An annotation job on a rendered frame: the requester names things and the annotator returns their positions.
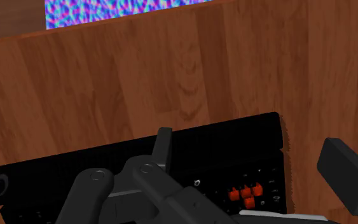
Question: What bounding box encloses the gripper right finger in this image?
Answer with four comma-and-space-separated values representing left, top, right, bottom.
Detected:
316, 137, 358, 224

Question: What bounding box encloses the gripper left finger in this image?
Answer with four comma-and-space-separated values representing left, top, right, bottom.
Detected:
55, 127, 239, 224

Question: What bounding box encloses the brown wooden table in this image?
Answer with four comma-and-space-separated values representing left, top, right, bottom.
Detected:
0, 0, 358, 224

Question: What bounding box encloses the black keyboard with orange keys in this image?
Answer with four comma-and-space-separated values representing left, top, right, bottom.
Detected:
0, 111, 289, 224

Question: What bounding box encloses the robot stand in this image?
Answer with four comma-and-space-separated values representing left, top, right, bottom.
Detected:
44, 0, 214, 31

